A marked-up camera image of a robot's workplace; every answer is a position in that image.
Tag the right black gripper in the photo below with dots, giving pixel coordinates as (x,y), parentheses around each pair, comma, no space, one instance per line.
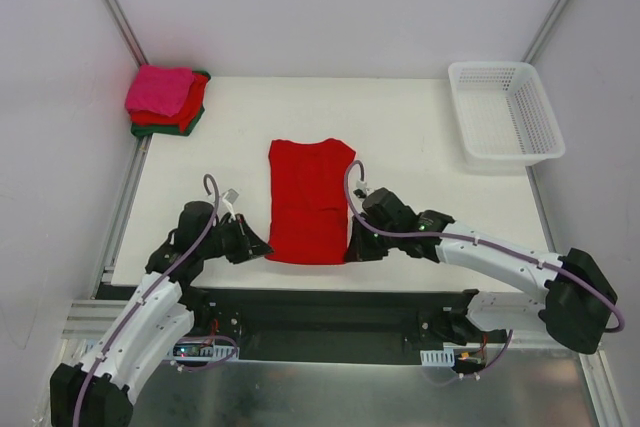
(367,239)

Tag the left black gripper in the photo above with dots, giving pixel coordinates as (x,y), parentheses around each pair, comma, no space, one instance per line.
(243,243)

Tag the red t shirt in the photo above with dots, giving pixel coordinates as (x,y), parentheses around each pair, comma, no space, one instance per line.
(192,106)
(309,219)

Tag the white plastic basket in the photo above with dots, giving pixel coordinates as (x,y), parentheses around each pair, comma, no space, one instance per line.
(504,116)

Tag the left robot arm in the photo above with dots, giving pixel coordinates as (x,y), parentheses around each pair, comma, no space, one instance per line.
(102,388)

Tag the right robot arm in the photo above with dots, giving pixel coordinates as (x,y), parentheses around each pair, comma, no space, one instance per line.
(567,294)

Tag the folded red t shirt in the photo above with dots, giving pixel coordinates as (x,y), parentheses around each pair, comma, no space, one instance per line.
(192,106)

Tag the folded green t shirt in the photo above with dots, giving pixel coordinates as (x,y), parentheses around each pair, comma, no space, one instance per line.
(139,131)

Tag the folded pink t shirt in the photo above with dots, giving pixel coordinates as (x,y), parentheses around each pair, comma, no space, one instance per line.
(159,90)

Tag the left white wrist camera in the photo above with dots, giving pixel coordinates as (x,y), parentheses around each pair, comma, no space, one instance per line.
(228,199)

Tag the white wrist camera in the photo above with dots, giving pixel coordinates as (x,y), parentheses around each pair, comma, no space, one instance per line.
(228,199)
(361,191)

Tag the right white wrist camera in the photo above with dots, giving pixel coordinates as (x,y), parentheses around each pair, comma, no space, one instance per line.
(361,191)

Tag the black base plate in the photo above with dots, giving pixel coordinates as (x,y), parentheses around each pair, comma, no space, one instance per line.
(385,328)

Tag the left grey cable duct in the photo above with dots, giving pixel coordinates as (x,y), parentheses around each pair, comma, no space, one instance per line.
(193,352)

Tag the grey cable duct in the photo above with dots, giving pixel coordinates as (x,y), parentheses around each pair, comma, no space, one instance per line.
(444,358)
(193,352)

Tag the right grey cable duct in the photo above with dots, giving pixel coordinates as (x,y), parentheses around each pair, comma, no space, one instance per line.
(444,358)

